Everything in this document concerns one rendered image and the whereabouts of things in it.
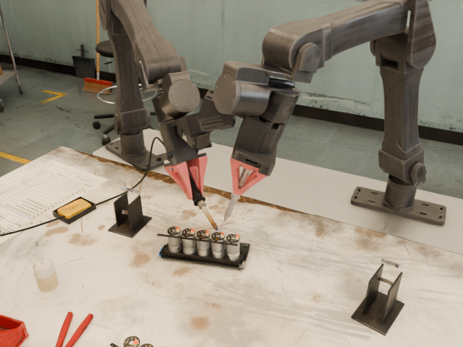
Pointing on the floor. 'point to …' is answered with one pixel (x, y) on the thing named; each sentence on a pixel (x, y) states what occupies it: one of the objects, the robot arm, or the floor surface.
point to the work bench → (220, 274)
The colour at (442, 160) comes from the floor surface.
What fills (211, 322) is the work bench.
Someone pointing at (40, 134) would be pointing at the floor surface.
